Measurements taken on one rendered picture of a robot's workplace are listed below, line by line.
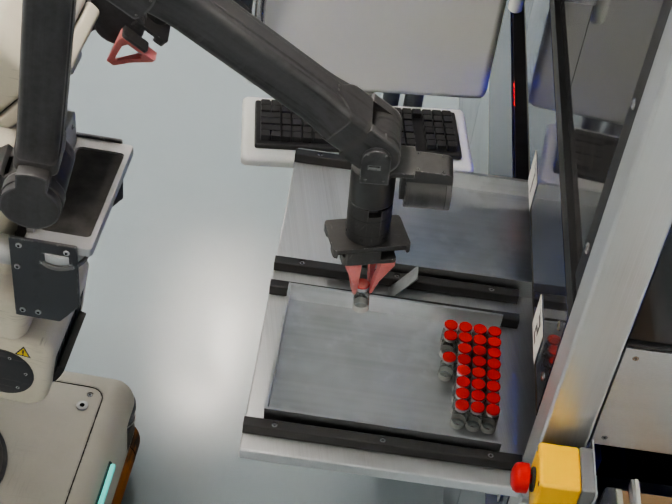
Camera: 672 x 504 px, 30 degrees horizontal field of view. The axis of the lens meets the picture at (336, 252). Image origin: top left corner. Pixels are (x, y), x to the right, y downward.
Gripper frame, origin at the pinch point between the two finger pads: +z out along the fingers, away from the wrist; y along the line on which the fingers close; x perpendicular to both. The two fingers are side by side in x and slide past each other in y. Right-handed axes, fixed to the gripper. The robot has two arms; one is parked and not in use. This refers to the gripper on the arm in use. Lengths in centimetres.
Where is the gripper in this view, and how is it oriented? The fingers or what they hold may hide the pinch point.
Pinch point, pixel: (361, 286)
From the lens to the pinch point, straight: 167.8
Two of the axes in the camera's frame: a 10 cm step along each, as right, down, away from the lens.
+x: -2.0, -6.2, 7.5
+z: -0.7, 7.8, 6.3
